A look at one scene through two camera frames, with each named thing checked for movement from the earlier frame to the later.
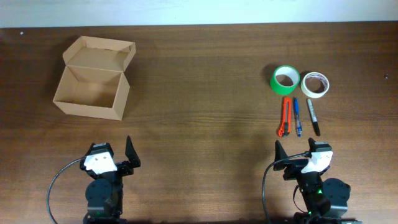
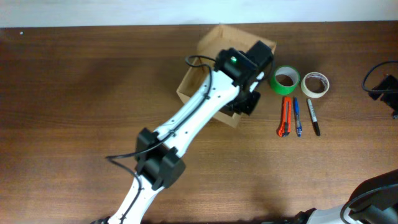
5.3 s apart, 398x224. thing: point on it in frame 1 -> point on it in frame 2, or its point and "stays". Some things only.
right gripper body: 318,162 -> 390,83
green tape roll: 285,79 stays
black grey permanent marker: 313,116 stays
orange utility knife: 285,128 stays
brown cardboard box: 94,83 -> 204,58
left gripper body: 123,168 -> 247,101
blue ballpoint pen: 298,124 stays
